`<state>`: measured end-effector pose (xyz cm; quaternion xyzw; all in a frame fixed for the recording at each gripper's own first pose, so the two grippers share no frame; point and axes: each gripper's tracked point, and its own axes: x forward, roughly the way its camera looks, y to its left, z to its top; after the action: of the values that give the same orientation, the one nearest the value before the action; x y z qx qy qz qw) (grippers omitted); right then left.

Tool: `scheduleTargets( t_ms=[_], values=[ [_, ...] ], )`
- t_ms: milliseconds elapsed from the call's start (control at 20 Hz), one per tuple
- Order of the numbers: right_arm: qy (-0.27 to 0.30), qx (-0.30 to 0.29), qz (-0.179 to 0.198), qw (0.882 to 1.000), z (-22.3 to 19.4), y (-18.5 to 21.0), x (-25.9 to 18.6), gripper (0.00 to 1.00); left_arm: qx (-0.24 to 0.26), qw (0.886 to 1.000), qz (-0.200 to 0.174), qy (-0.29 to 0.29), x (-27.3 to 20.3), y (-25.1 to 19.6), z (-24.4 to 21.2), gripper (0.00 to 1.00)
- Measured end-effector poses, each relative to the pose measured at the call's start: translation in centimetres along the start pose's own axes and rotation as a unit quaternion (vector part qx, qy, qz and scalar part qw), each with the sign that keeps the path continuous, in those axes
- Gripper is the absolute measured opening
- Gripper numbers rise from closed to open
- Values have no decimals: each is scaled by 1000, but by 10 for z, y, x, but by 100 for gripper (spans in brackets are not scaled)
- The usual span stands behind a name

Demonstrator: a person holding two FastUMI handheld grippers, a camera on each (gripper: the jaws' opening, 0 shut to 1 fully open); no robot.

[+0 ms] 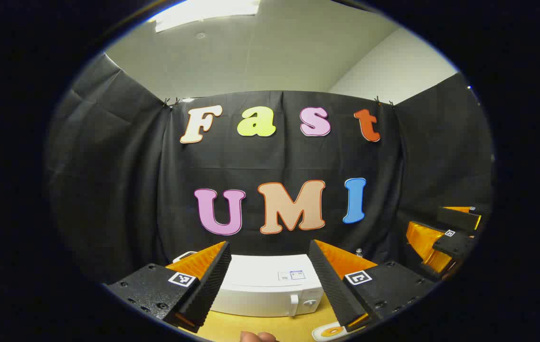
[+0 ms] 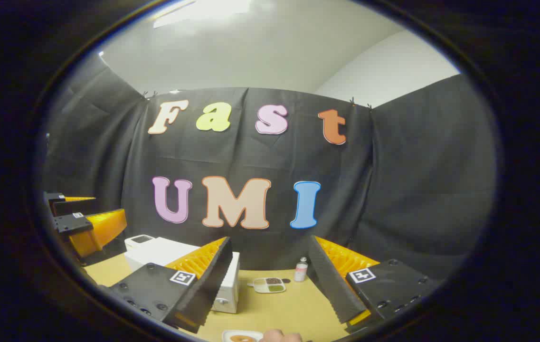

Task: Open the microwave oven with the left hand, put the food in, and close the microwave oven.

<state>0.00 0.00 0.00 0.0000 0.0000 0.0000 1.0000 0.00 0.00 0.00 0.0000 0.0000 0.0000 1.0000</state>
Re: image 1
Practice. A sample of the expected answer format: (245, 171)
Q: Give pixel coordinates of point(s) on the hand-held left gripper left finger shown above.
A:
(213, 285)

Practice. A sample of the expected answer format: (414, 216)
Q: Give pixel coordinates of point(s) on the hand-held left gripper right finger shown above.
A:
(329, 285)

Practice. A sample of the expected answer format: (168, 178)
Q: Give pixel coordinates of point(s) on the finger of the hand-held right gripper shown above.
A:
(459, 219)
(452, 244)

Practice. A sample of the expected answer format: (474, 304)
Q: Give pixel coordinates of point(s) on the orange round food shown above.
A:
(332, 331)

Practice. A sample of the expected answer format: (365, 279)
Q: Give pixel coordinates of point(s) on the white microwave oven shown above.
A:
(260, 289)

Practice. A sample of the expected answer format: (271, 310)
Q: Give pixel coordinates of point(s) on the white food plate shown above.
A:
(318, 333)

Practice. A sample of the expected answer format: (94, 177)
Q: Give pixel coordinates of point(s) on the black backdrop cloth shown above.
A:
(108, 190)

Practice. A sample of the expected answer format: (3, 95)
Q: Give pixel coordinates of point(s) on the ceiling light panel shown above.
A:
(203, 12)

